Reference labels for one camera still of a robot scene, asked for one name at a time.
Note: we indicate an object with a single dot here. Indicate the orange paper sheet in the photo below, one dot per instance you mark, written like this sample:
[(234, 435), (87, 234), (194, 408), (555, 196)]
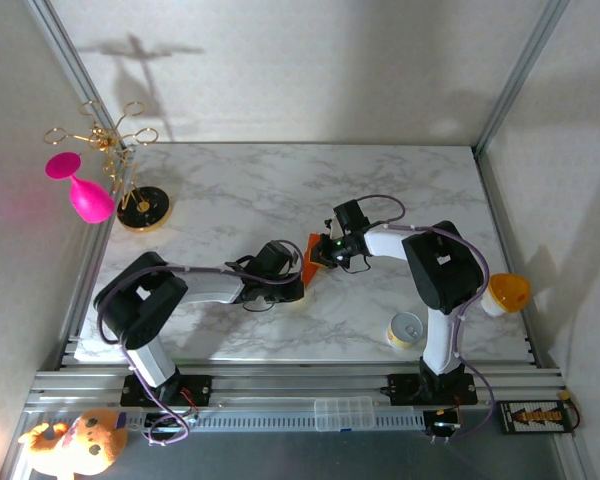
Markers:
[(309, 275)]

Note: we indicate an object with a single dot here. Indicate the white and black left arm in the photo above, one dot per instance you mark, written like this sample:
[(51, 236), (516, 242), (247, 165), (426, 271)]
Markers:
[(140, 300)]

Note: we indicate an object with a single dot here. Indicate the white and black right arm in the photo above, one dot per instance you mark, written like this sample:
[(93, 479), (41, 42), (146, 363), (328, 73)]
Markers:
[(445, 265)]

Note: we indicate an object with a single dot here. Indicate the yellow tin can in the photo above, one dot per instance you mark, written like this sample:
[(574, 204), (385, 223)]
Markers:
[(405, 330)]

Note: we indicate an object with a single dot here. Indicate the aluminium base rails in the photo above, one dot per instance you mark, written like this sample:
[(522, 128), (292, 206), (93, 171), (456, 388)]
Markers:
[(300, 387)]

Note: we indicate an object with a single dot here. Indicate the gold glass rack stand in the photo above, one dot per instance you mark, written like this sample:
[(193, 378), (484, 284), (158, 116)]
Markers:
[(145, 207)]

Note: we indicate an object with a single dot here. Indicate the clear plastic organizer box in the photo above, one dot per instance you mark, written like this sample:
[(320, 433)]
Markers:
[(345, 412)]

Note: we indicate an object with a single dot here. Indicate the pink wine glass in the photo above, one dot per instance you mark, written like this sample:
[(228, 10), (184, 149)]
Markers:
[(90, 200)]

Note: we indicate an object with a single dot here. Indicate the black controller module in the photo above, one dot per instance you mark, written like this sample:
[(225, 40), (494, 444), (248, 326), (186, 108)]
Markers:
[(442, 425)]

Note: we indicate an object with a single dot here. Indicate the orange plush toy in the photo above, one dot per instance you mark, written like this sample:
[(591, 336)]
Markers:
[(90, 440)]

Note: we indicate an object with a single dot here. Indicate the black charging board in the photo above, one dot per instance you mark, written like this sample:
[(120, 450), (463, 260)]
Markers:
[(535, 416)]

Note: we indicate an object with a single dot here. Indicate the yellow connector power lead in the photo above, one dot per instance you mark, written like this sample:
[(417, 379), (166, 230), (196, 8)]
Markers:
[(564, 397)]

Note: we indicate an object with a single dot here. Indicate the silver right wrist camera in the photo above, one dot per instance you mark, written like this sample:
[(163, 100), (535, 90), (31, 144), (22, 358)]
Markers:
[(336, 230)]

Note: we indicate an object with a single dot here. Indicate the aluminium side rail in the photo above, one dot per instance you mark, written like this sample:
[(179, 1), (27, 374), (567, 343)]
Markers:
[(72, 335), (495, 210)]

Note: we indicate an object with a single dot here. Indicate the aluminium frame post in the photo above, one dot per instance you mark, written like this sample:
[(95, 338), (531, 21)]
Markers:
[(520, 65), (70, 65)]

